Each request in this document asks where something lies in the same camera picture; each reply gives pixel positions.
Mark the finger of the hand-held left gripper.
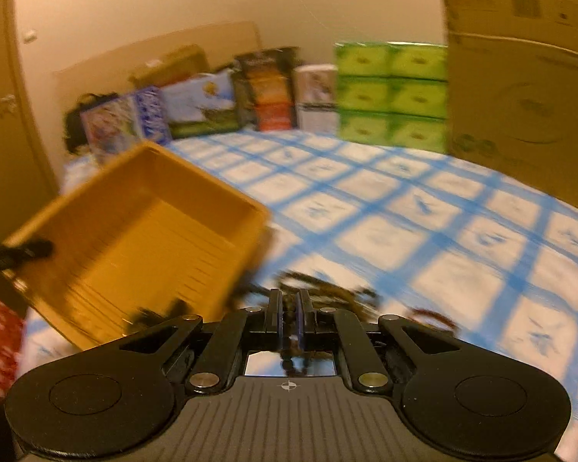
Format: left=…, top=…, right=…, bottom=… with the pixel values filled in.
left=0, top=238, right=54, bottom=276

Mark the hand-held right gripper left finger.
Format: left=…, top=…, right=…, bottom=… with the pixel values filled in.
left=118, top=288, right=284, bottom=393

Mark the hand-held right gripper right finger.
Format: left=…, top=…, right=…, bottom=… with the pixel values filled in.
left=296, top=289, right=463, bottom=393

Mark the brown bead necklace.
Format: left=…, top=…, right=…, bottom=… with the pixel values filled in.
left=250, top=272, right=381, bottom=378

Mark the yellow plastic tray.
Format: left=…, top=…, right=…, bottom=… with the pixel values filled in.
left=2, top=141, right=273, bottom=352

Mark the dark bead necklace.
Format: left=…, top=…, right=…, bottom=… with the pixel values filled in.
left=407, top=307, right=459, bottom=335

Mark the wooden wardrobe door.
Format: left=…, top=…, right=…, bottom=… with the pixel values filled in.
left=0, top=0, right=61, bottom=318

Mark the black bag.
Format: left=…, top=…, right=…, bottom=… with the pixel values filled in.
left=62, top=94, right=126, bottom=155

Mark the blue checked bed sheet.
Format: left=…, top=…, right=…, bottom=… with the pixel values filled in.
left=19, top=127, right=578, bottom=462

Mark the blue milk carton box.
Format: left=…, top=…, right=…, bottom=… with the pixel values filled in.
left=79, top=87, right=171, bottom=162

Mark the wooden headboard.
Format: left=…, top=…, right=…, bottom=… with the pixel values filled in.
left=53, top=22, right=263, bottom=107

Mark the white product box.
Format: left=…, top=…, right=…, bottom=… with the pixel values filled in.
left=291, top=64, right=339, bottom=132

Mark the cow print milk box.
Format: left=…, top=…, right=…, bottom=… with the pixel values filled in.
left=161, top=70, right=244, bottom=138

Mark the orange label instant rice bowl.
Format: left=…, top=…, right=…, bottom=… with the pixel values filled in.
left=243, top=70, right=296, bottom=104

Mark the stack of green tissue packs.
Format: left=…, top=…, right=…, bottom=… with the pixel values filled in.
left=334, top=42, right=450, bottom=152

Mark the small brown cardboard box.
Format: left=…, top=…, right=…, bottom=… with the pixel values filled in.
left=130, top=45, right=210, bottom=87

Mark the black instant rice bowl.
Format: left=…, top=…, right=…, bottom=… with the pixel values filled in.
left=234, top=48, right=302, bottom=75

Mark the large brown cardboard box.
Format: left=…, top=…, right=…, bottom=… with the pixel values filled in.
left=437, top=0, right=578, bottom=215

